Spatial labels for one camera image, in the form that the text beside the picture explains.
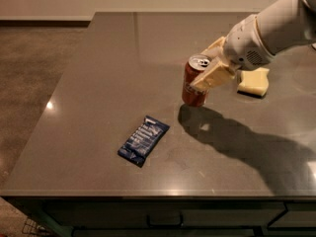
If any dark right drawer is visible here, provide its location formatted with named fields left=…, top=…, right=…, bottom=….
left=269, top=202, right=316, bottom=228

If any red coke can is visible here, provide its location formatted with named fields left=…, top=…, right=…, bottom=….
left=182, top=54, right=210, bottom=107

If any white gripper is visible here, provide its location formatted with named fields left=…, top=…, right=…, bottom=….
left=190, top=14, right=275, bottom=92

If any wire rack on floor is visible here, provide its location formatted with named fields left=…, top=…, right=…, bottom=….
left=22, top=218, right=50, bottom=237

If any dark drawer with handle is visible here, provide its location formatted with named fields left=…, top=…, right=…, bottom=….
left=44, top=201, right=284, bottom=229

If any blue rxbar blueberry wrapper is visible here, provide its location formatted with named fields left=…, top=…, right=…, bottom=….
left=118, top=116, right=170, bottom=167

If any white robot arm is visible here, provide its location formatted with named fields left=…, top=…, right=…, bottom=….
left=191, top=0, right=316, bottom=92

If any yellow sponge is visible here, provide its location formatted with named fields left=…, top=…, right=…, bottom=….
left=237, top=67, right=270, bottom=97

